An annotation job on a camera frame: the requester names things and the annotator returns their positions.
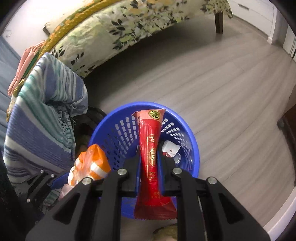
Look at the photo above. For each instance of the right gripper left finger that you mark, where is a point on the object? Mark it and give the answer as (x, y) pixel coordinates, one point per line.
(92, 209)

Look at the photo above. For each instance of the long red snack wrapper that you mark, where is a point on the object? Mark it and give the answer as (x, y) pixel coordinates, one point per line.
(151, 205)

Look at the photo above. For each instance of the green slipper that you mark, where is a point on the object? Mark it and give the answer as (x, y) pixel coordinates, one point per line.
(166, 233)

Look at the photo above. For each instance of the crushed red soda can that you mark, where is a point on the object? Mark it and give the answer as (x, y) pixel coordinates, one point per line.
(182, 160)

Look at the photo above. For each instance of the red white paper box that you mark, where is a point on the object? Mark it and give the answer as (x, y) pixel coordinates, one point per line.
(170, 149)

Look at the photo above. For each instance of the mustard yellow blanket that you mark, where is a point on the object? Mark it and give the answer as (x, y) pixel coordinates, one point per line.
(25, 25)

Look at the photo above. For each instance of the white wardrobe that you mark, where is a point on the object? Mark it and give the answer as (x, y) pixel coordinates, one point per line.
(266, 17)

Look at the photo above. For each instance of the striped blue green tablecloth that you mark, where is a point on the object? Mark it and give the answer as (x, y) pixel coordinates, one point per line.
(40, 133)

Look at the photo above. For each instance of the folded pink blanket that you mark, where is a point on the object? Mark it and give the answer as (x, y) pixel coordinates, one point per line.
(25, 60)

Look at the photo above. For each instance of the bed with floral sheet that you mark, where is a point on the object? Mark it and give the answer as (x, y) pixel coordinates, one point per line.
(113, 29)

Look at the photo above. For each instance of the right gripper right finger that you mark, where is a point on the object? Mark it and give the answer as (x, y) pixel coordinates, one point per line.
(206, 210)

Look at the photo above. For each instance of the orange white snack wrapper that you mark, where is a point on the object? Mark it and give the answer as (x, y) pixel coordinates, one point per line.
(92, 163)

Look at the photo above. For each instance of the blue plastic waste basket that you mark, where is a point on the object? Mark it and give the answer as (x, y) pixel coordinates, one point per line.
(118, 137)

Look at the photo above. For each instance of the blue-grey curtain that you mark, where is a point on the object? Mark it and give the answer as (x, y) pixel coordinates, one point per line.
(9, 61)

